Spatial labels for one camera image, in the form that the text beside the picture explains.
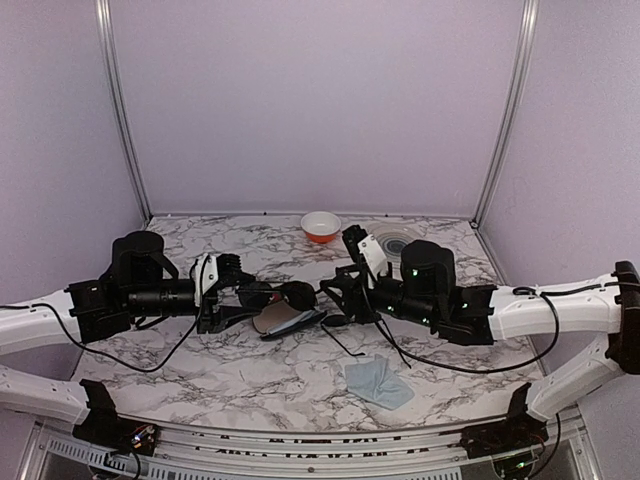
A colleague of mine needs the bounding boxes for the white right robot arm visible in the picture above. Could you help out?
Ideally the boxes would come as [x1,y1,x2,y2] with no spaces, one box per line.
[320,237,639,448]

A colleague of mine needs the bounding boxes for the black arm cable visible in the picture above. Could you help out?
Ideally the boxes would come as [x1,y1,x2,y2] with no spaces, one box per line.
[364,284,621,374]
[0,299,206,374]

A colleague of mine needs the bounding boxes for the aluminium frame post left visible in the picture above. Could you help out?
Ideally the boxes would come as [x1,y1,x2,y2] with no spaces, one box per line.
[95,0,152,225]

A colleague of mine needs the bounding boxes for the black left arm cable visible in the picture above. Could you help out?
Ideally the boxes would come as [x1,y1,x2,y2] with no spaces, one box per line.
[0,299,206,374]

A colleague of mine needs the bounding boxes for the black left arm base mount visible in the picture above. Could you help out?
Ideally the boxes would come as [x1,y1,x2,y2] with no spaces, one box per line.
[72,379,159,456]

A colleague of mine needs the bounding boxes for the aluminium frame post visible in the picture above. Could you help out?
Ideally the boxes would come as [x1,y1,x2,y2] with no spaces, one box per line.
[472,0,540,229]
[95,0,152,225]

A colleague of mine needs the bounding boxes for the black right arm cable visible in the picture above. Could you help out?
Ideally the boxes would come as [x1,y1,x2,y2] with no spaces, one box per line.
[364,284,621,374]

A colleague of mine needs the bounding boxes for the white plate with blue spiral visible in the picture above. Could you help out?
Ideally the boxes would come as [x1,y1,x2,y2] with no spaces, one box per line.
[368,223,424,263]

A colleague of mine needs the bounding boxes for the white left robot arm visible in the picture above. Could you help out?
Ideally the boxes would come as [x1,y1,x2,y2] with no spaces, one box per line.
[1,231,255,445]

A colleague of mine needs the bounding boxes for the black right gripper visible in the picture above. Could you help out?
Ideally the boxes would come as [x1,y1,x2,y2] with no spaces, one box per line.
[321,263,440,329]

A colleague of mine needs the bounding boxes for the orange bowl with white inside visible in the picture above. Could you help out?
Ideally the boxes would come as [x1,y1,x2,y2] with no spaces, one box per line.
[300,211,342,244]

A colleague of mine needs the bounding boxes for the aluminium front frame rail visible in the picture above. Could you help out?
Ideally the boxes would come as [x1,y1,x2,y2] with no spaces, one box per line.
[16,407,602,479]

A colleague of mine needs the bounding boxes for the black sunglasses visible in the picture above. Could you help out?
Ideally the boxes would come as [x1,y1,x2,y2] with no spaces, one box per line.
[237,281,365,358]

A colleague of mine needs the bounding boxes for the light blue cleaning cloth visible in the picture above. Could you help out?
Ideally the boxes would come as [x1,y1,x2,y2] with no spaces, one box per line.
[263,310,326,338]
[345,355,415,411]

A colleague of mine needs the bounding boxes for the aluminium frame post right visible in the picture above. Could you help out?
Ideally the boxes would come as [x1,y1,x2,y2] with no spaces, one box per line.
[472,0,540,229]

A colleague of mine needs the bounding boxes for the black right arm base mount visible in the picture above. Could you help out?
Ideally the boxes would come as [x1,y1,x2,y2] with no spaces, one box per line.
[460,383,549,459]

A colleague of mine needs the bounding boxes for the black glasses case beige lining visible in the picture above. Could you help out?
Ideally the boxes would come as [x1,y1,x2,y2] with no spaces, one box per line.
[252,301,320,341]

